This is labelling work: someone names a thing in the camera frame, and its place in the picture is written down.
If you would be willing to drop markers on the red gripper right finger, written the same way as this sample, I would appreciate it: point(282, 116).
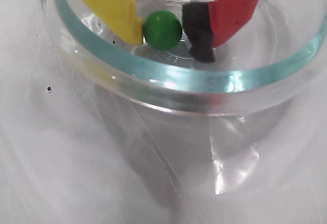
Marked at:
point(232, 9)

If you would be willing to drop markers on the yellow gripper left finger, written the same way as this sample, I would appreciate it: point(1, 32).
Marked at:
point(107, 4)

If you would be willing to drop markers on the green round pill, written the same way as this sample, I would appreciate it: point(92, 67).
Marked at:
point(162, 29)

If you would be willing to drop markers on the clear glass bowl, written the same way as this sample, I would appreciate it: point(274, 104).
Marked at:
point(178, 70)

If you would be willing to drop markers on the white tablecloth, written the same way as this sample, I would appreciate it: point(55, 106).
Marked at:
point(51, 157)

